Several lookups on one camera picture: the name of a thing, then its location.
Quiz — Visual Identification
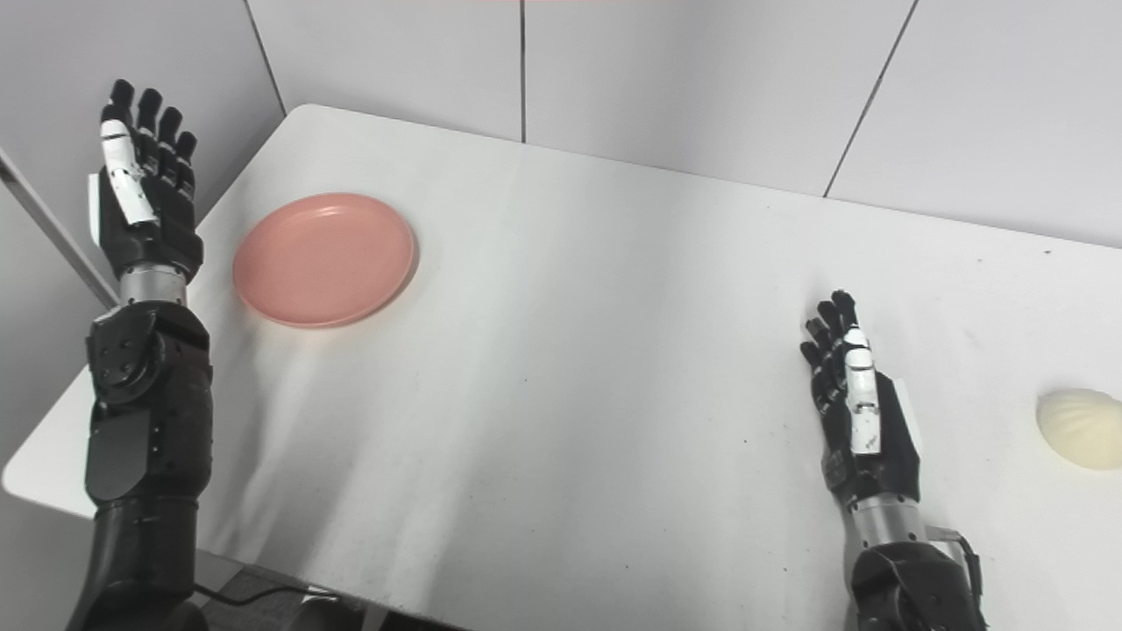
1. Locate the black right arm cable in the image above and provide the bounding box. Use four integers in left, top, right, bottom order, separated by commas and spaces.
929, 526, 987, 619

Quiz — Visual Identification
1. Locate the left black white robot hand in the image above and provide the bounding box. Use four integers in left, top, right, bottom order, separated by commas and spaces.
88, 80, 205, 283

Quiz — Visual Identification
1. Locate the cream steamed bun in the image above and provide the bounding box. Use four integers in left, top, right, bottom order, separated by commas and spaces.
1036, 388, 1122, 471

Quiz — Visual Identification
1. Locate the pink round plate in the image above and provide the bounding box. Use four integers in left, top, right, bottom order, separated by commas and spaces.
232, 193, 418, 330

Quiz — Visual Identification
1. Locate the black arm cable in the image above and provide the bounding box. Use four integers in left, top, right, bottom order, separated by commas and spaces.
191, 582, 352, 609
929, 526, 987, 619

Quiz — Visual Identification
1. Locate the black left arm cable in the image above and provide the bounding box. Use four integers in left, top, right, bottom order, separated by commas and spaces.
191, 582, 352, 609

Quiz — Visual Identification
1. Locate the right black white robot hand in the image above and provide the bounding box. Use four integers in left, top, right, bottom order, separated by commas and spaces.
799, 290, 923, 509

